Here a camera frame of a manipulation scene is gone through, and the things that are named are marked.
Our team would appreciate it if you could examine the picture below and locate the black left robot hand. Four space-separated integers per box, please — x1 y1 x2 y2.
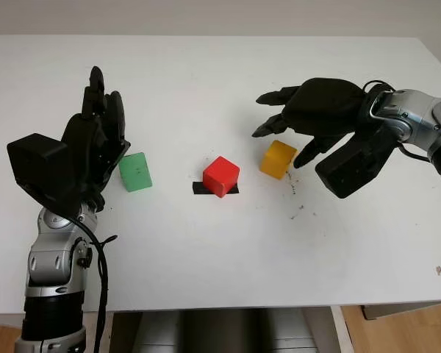
60 65 132 213

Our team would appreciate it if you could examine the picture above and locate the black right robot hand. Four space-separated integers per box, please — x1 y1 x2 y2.
251 76 372 169

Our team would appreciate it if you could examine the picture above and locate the green block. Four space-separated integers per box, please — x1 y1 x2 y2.
118 151 154 193

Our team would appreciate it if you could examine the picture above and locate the yellow block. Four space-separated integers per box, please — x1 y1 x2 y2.
259 140 298 180

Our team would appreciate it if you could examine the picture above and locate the red block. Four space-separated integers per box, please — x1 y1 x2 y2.
202 155 241 199

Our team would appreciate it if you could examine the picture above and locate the black tape strip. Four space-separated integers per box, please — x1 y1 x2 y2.
192 181 240 196

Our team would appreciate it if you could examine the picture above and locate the white table leg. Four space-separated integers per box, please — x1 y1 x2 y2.
330 304 354 353

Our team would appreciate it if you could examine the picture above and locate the grey robot torso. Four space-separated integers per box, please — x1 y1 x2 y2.
110 308 331 353

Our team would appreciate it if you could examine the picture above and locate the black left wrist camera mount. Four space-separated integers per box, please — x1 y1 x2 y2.
6 132 82 218

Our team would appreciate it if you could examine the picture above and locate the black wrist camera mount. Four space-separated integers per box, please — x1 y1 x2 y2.
315 126 404 200
6 132 82 218

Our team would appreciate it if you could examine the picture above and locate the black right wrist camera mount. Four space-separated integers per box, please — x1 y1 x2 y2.
315 126 404 200

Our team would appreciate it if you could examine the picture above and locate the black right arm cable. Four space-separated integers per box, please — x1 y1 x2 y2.
362 79 434 163

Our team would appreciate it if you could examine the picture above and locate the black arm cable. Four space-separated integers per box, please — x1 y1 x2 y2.
69 216 118 353
362 79 434 163

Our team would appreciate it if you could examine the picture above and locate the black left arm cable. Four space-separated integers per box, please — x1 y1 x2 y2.
69 216 118 353

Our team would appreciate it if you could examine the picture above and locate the grey table frame rail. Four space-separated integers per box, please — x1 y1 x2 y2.
363 302 441 320

